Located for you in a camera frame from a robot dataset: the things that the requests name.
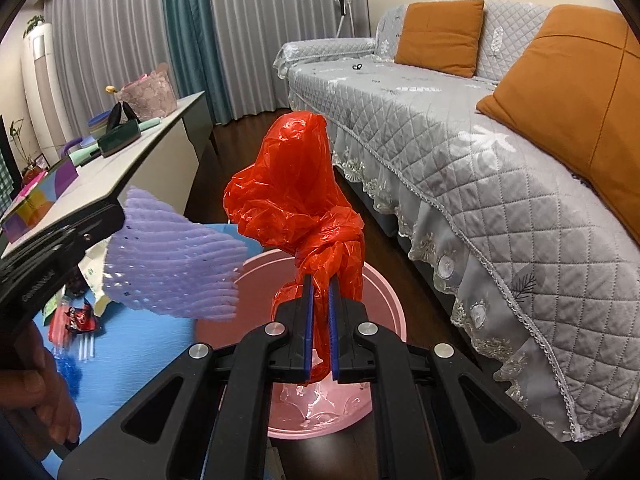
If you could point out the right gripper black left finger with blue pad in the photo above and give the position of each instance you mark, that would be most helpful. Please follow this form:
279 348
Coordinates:
292 363

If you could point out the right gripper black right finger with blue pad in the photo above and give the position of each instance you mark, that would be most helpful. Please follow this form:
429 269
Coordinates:
350 362

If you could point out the red black snack wrapper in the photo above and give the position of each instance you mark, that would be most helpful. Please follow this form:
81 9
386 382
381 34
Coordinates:
80 320

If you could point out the purple foam fruit net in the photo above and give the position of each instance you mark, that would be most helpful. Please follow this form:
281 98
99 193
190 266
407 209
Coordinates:
162 262

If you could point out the red plastic bag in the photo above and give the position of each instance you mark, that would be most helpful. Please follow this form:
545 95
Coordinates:
289 199

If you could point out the pink plastic trash bin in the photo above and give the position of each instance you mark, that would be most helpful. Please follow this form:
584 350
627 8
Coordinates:
297 412

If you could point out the person's left hand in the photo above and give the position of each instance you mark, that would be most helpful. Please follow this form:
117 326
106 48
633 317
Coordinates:
36 399

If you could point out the colourful gift box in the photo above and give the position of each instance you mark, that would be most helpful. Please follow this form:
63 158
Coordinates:
33 203

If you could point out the mint green roll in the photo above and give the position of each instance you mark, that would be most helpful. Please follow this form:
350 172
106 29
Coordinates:
92 152

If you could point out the stacked plastic bowls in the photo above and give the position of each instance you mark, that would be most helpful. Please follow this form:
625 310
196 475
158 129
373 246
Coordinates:
97 125

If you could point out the white coffee table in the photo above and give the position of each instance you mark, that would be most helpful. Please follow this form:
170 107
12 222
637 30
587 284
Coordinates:
164 162

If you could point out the dark green round container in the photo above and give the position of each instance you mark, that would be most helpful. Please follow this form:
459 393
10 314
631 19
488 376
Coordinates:
122 129

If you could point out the grey quilted sofa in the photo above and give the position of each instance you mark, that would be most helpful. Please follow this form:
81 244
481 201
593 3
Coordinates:
544 278

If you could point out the pink quilted basket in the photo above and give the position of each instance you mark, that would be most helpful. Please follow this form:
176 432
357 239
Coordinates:
150 96

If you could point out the white standing air conditioner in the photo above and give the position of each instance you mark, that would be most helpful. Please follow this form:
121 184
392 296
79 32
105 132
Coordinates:
43 93

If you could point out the teal curtain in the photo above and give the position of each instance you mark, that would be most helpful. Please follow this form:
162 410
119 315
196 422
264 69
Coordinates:
195 59

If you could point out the grey curtain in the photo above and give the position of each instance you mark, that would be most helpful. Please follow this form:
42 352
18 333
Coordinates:
99 43

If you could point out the far orange cushion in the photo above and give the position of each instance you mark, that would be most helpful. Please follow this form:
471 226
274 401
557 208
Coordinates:
443 36

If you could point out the orange cushion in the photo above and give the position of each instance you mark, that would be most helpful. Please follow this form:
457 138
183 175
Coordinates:
443 36
574 93

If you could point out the near orange cushion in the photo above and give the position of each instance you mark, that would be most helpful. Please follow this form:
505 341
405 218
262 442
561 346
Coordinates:
574 93

